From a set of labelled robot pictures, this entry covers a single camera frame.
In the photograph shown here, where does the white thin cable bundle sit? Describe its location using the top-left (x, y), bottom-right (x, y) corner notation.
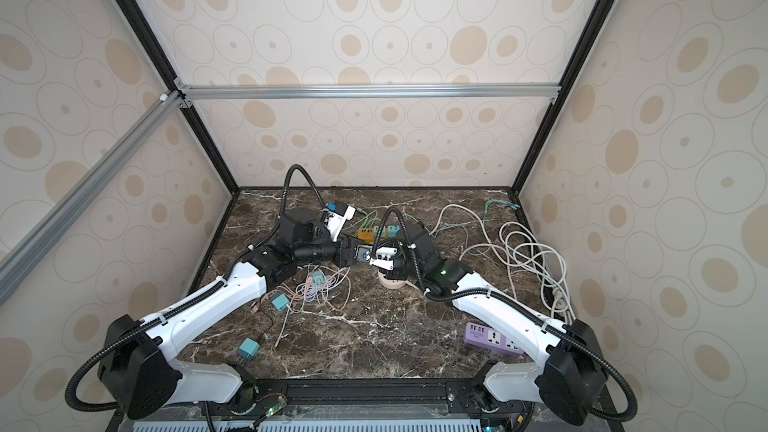
top-left (272, 269), bottom-right (352, 349)

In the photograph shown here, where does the light green cable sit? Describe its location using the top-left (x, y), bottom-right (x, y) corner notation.
top-left (350, 206), bottom-right (385, 232)

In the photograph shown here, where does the light green charger adapter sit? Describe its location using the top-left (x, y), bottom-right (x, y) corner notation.
top-left (374, 226), bottom-right (388, 238)

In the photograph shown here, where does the round beige power socket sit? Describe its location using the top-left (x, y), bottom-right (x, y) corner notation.
top-left (378, 272), bottom-right (410, 290)

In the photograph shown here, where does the horizontal aluminium rail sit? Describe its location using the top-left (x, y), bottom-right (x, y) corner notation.
top-left (176, 83), bottom-right (561, 100)

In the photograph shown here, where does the teal charger adapter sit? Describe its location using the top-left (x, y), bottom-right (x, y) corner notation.
top-left (386, 225), bottom-right (400, 238)

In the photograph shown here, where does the purple power strip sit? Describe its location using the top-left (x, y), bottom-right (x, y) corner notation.
top-left (464, 322), bottom-right (523, 356)

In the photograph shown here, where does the white power cable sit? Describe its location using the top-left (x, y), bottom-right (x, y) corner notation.
top-left (428, 203), bottom-right (577, 325)

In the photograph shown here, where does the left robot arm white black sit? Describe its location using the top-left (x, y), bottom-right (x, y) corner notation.
top-left (64, 200), bottom-right (362, 420)

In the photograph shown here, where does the left diagonal aluminium rail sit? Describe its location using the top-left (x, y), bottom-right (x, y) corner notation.
top-left (1, 91), bottom-right (182, 302)

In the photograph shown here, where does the teal charger cable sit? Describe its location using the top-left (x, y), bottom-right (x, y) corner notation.
top-left (431, 197), bottom-right (521, 253)

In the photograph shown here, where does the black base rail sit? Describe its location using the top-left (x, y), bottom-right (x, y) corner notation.
top-left (107, 376), bottom-right (625, 432)

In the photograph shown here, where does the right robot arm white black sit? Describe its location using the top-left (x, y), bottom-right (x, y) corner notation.
top-left (370, 206), bottom-right (638, 426)

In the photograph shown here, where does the orange power strip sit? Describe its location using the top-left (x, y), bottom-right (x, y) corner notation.
top-left (357, 226), bottom-right (378, 244)

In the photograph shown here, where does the pink cable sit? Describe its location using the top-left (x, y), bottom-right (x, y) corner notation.
top-left (281, 263), bottom-right (352, 313)

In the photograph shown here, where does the teal adapter near base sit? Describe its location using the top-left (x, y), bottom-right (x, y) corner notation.
top-left (236, 338), bottom-right (261, 362)

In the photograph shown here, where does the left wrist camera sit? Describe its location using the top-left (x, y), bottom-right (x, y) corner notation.
top-left (323, 202), bottom-right (356, 242)

